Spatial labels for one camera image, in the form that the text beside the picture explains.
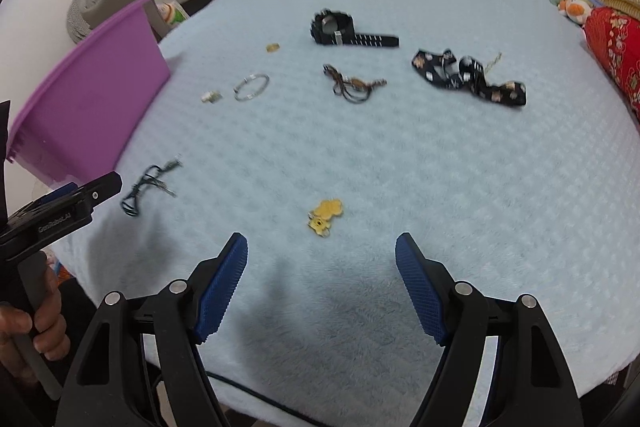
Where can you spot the red printed cushion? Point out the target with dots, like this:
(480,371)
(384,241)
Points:
(615,42)

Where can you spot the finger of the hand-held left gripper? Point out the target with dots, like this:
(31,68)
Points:
(97,189)

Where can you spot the person's left hand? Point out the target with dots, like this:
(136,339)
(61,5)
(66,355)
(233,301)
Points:
(47,314)

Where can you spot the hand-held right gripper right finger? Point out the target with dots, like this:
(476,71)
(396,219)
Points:
(420,292)

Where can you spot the colourful small toy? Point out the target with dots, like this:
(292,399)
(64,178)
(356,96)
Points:
(171,13)

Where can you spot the light blue bed blanket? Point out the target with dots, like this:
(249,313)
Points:
(400,167)

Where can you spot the dark jewellery pile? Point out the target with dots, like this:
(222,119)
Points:
(357,83)

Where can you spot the black wrist watch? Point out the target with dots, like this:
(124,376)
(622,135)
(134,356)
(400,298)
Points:
(335,29)

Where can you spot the yellow charm pendant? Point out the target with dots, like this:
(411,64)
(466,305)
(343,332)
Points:
(326,209)

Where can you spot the small green orange plush toy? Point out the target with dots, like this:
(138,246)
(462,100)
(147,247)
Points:
(572,7)

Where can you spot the grey round fan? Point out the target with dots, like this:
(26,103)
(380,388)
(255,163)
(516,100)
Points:
(77,19)

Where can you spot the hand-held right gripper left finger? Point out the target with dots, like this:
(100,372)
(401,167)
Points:
(225,287)

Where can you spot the purple plastic bin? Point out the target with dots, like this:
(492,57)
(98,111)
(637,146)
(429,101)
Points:
(95,97)

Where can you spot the silver bangle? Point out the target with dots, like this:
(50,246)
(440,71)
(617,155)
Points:
(240,94)

